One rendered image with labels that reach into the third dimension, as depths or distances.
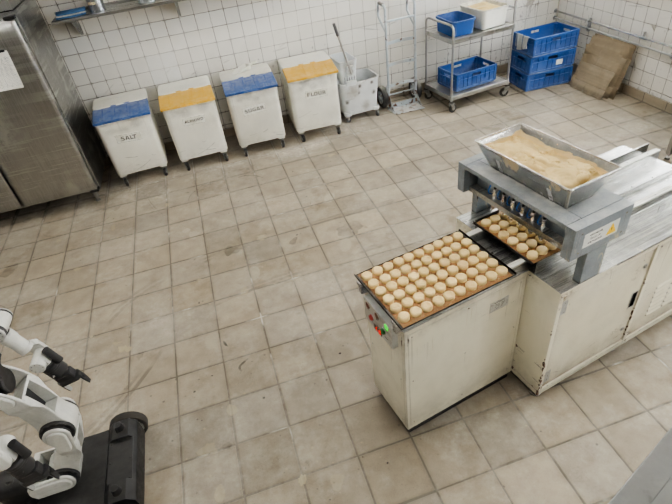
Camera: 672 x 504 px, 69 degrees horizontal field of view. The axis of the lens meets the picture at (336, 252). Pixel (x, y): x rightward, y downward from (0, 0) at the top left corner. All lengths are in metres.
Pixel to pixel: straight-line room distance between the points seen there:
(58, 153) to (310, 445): 3.61
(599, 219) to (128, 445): 2.48
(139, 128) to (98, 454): 3.30
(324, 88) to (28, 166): 2.92
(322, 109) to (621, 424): 4.00
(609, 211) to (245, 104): 3.86
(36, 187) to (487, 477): 4.52
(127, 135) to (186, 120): 0.59
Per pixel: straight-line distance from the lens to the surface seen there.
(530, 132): 2.58
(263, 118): 5.37
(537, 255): 2.40
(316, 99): 5.43
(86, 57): 5.84
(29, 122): 5.15
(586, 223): 2.19
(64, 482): 2.83
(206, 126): 5.33
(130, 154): 5.45
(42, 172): 5.34
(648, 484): 0.72
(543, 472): 2.79
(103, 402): 3.45
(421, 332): 2.18
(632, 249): 2.68
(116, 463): 2.90
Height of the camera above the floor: 2.42
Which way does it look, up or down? 39 degrees down
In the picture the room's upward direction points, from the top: 8 degrees counter-clockwise
